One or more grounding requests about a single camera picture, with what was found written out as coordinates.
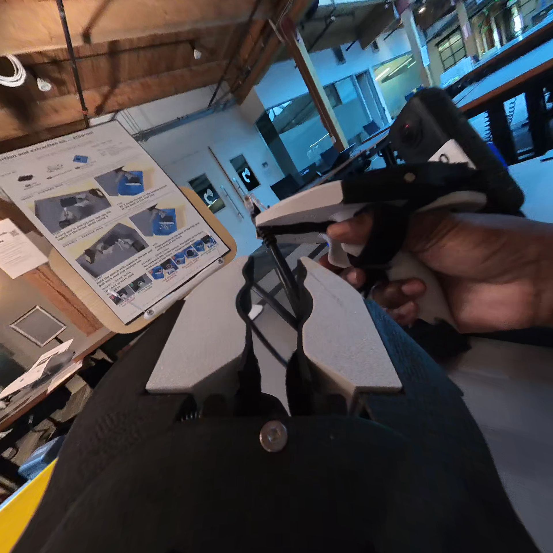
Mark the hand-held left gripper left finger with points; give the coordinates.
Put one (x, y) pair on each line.
(203, 345)

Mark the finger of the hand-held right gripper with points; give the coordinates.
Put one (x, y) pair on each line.
(302, 203)
(293, 235)

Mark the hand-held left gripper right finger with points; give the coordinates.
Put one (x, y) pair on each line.
(345, 345)

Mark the yellow plastic bin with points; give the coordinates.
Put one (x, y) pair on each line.
(17, 518)

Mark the brown office desk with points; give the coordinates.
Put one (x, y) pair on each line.
(497, 84)

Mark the person's right hand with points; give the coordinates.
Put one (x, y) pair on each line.
(488, 268)

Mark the phone icon door sign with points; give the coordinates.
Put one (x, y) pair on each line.
(245, 173)
(207, 194)

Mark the white stand with wooden board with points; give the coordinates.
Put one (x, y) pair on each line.
(99, 310)

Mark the square framed grey panel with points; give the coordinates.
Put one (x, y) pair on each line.
(39, 326)

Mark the white leaflet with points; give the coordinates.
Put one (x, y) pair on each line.
(39, 367)

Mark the instruction poster sheet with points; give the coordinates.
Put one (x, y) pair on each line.
(108, 207)

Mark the white paper note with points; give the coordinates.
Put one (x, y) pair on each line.
(21, 255)

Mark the white ceiling lamp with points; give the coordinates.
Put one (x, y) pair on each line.
(43, 85)

